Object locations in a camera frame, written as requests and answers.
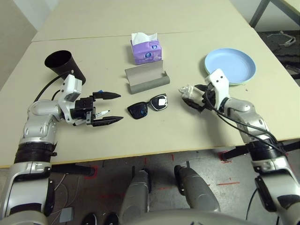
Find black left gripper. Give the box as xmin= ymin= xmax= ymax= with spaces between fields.
xmin=71 ymin=91 xmax=125 ymax=128

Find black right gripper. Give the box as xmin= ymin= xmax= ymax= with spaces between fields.
xmin=181 ymin=84 xmax=218 ymax=113

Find black-capped white marker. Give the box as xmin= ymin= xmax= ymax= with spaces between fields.
xmin=95 ymin=109 xmax=112 ymax=118

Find white tissue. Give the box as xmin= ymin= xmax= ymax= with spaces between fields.
xmin=179 ymin=84 xmax=203 ymax=102

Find black sunglasses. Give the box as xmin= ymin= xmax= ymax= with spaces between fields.
xmin=127 ymin=93 xmax=168 ymax=120

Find blue plate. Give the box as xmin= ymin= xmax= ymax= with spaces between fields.
xmin=204 ymin=48 xmax=257 ymax=86

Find grey glasses case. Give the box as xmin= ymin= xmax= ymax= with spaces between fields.
xmin=124 ymin=60 xmax=171 ymax=95

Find green plate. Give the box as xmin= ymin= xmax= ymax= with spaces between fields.
xmin=203 ymin=65 xmax=256 ymax=87

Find black plastic cup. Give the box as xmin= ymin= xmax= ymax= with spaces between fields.
xmin=44 ymin=50 xmax=87 ymax=85

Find purple tissue pack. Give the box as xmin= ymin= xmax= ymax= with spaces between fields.
xmin=130 ymin=32 xmax=163 ymax=66

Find black metal table leg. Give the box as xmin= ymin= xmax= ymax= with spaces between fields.
xmin=50 ymin=164 xmax=96 ymax=176
xmin=222 ymin=139 xmax=300 ymax=162

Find grey robot left leg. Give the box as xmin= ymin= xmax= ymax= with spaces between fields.
xmin=118 ymin=170 xmax=152 ymax=218

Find grey robot leg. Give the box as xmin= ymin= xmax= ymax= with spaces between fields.
xmin=173 ymin=165 xmax=221 ymax=213
xmin=118 ymin=170 xmax=152 ymax=218

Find grey robot right leg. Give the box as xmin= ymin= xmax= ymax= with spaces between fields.
xmin=173 ymin=165 xmax=221 ymax=213

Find black-framed yellow-edged table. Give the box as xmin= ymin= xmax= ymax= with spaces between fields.
xmin=248 ymin=0 xmax=300 ymax=26

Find white plastic floor object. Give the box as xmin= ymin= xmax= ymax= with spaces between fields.
xmin=267 ymin=31 xmax=296 ymax=47

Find black white sneaker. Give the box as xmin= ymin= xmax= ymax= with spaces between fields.
xmin=103 ymin=212 xmax=119 ymax=225
xmin=81 ymin=212 xmax=100 ymax=225

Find small grey floor box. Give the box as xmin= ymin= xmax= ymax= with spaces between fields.
xmin=60 ymin=207 xmax=74 ymax=223

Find grey robot torso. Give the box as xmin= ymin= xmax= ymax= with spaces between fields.
xmin=121 ymin=208 xmax=258 ymax=225

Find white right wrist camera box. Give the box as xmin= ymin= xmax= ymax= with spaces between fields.
xmin=205 ymin=68 xmax=230 ymax=111

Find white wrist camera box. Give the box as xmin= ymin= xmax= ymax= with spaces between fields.
xmin=205 ymin=68 xmax=230 ymax=111
xmin=57 ymin=74 xmax=83 ymax=104

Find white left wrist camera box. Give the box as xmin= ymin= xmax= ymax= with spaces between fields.
xmin=57 ymin=74 xmax=83 ymax=104

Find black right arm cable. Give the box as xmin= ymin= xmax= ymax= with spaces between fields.
xmin=206 ymin=89 xmax=289 ymax=155

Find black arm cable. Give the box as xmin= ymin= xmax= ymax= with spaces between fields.
xmin=206 ymin=89 xmax=289 ymax=155
xmin=33 ymin=74 xmax=68 ymax=104

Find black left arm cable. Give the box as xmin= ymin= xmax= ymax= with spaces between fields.
xmin=33 ymin=74 xmax=68 ymax=104

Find white floor cable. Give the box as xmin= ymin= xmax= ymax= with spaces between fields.
xmin=50 ymin=174 xmax=80 ymax=214

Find thin black body cable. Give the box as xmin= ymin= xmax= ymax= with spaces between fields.
xmin=245 ymin=186 xmax=258 ymax=222

